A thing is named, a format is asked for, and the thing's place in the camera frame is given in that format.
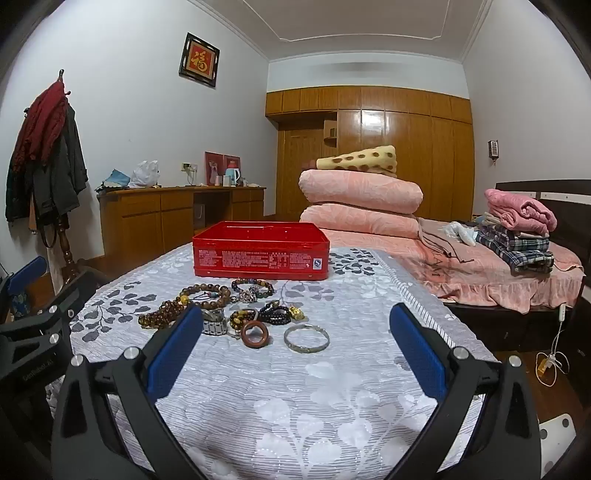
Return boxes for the wooden sideboard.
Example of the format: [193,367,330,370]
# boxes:
[96,186,267,265]

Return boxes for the amber bead bracelet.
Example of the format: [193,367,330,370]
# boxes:
[138,299,186,331]

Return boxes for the framed red calligraphy picture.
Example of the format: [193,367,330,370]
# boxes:
[178,32,221,90]

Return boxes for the brown wooden bead bracelet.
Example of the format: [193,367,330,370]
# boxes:
[179,283,232,311]

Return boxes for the silver bangle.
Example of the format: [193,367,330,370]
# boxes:
[283,324,331,354]

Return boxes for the grey floral table cover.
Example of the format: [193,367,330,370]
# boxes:
[69,246,498,480]

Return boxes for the beige scarf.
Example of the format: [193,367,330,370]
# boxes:
[417,217,468,265]

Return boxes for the wooden coat rack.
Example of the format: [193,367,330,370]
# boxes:
[45,68,89,289]

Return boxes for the red plastic basket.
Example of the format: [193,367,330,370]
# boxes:
[192,220,332,281]

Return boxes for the light blue cloth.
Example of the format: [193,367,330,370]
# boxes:
[445,221,477,246]

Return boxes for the dark green coat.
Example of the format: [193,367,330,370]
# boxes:
[5,104,89,223]

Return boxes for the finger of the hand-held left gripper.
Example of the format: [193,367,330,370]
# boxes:
[45,270,112,325]
[0,256,48,298]

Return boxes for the pink folded blanket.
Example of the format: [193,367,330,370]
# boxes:
[483,188,558,234]

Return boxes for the multicolour bead bracelet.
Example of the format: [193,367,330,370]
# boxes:
[230,278,276,304]

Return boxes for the red photo frames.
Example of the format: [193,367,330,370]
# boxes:
[204,151,241,186]

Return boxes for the yellow spotted blanket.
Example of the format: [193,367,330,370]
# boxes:
[316,145,398,179]

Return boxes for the pink folded quilt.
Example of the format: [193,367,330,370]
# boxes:
[298,169,424,216]
[299,204,422,240]

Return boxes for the silver metal watch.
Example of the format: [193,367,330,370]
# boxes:
[200,308,230,337]

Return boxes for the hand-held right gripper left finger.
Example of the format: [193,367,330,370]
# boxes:
[51,305,204,480]

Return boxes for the white power cord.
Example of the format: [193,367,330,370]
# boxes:
[534,304,574,387]

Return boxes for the red scarf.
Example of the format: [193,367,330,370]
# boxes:
[11,84,68,172]

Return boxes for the tiger-eye bead bracelet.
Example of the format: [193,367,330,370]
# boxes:
[225,308,259,339]

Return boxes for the plaid folded clothes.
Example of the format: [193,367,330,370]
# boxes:
[475,225,555,274]

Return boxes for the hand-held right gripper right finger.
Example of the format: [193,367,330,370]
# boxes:
[389,303,542,480]

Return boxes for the white plastic bag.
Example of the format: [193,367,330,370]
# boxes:
[129,160,161,189]

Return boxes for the wooden wardrobe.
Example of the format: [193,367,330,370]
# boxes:
[265,85,475,223]

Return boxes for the pile of folded clothes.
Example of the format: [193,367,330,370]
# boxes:
[323,220,583,315]

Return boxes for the brown wooden ring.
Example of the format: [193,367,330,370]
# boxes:
[239,320,271,350]

